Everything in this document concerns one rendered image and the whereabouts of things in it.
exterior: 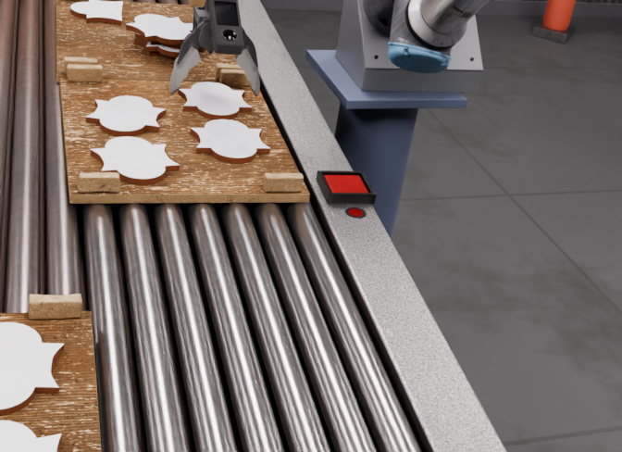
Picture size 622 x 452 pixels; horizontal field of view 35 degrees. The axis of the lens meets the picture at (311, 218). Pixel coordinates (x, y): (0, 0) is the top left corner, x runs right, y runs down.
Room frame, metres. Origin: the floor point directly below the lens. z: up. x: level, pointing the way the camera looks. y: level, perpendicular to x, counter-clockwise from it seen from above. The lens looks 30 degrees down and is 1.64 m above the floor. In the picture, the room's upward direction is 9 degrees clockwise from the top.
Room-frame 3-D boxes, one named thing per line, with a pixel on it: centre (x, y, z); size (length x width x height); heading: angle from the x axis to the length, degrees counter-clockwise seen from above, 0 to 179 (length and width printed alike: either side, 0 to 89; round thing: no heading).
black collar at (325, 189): (1.38, -0.05, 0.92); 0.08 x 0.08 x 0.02; 18
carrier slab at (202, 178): (1.45, 0.24, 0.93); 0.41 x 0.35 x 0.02; 18
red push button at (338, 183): (1.38, -0.05, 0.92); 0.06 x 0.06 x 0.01; 18
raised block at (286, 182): (1.31, 0.05, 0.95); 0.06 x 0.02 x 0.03; 108
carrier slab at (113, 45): (1.85, 0.37, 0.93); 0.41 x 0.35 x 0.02; 17
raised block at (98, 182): (1.22, 0.30, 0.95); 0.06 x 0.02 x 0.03; 108
